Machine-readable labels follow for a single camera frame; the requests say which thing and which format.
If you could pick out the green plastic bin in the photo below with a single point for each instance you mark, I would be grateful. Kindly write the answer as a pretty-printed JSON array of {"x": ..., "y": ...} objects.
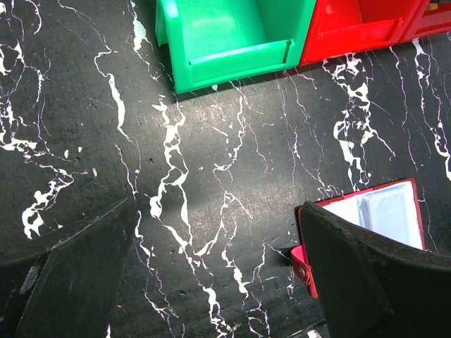
[{"x": 212, "y": 42}]

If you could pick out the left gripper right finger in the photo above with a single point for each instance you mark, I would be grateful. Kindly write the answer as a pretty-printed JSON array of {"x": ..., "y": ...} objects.
[{"x": 416, "y": 286}]

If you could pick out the red bin left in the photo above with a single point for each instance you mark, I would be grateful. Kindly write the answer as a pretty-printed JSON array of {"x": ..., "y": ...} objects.
[{"x": 338, "y": 27}]

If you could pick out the red leather card holder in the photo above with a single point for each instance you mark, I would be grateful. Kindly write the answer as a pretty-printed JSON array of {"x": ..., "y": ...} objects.
[{"x": 387, "y": 211}]

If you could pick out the red bin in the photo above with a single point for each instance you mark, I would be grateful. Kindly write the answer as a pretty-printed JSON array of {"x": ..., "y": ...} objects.
[
  {"x": 429, "y": 18},
  {"x": 338, "y": 27}
]

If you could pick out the red bin right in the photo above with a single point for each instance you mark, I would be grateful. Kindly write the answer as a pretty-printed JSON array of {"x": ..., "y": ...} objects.
[{"x": 429, "y": 18}]

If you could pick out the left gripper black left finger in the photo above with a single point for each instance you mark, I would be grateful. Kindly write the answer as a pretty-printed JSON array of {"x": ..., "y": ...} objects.
[{"x": 64, "y": 283}]

